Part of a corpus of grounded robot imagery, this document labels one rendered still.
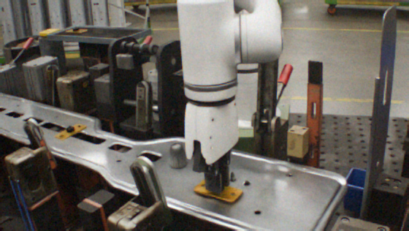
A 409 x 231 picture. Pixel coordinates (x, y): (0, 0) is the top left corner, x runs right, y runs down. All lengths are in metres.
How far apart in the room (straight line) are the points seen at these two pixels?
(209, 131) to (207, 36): 0.15
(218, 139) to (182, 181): 0.16
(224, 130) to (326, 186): 0.22
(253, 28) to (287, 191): 0.31
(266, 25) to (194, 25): 0.10
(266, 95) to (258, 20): 0.27
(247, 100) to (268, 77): 0.59
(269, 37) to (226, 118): 0.15
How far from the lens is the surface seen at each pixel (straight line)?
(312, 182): 0.81
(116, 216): 0.68
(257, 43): 0.62
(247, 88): 1.43
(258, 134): 0.90
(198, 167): 0.69
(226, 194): 0.76
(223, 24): 0.62
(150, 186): 0.68
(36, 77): 1.37
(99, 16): 5.29
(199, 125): 0.67
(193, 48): 0.63
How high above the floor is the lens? 1.44
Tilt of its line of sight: 24 degrees down
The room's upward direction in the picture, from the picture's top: 5 degrees counter-clockwise
